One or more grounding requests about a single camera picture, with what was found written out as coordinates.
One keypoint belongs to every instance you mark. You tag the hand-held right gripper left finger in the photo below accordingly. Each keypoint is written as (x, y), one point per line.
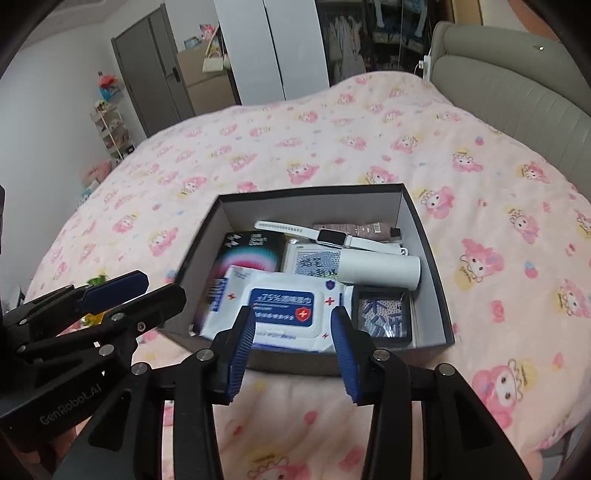
(240, 350)

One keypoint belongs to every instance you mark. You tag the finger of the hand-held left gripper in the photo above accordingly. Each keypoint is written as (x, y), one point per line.
(152, 307)
(115, 288)

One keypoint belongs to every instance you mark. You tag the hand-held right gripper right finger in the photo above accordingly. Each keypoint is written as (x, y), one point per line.
(344, 355)

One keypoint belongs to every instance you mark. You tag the white wet wipes pack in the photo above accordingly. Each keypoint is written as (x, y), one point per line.
(286, 304)

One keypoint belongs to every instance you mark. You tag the dark grey shoebox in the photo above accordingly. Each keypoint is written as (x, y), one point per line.
(300, 205)

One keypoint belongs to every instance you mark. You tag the green candy wrapper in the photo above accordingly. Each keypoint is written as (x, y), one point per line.
(99, 279)

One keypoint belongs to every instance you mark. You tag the small black framed box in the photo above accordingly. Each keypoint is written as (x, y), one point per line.
(381, 316)

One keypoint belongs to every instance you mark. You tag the white cylindrical bottle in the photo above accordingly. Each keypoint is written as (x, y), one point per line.
(383, 270)

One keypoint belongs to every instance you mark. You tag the blue white printed booklet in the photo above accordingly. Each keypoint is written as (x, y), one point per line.
(309, 263)

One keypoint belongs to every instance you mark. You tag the black product box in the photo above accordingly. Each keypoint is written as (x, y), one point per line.
(254, 251)

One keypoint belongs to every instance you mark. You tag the pink plush toy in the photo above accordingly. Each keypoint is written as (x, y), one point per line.
(97, 171)

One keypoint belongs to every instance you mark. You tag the white smartwatch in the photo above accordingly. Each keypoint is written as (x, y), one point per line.
(330, 236)

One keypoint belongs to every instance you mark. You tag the brown striped tube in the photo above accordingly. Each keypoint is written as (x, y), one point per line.
(364, 228)

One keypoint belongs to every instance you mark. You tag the white shelf rack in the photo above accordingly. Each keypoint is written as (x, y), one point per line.
(113, 131)

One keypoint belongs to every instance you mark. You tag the red blue toy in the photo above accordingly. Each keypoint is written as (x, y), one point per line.
(110, 86)

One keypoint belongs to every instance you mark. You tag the grey door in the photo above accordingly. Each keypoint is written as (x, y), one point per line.
(147, 69)

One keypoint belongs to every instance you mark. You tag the pink printed blanket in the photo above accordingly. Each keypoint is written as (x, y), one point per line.
(461, 152)

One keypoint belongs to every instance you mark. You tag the white handbag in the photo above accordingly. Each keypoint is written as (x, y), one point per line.
(213, 62)

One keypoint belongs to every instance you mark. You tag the pink doll toy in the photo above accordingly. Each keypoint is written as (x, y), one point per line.
(209, 34)

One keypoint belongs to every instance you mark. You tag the white wardrobe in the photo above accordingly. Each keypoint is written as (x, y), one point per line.
(258, 55)

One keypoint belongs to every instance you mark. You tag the open closet with clothes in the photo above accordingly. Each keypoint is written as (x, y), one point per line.
(351, 46)

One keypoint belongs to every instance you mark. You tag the grey padded headboard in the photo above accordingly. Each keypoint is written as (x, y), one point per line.
(508, 92)

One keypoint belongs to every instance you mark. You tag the grey bed frame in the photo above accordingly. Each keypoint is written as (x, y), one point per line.
(561, 441)

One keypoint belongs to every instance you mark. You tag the white wall charger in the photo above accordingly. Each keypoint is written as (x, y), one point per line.
(424, 65)

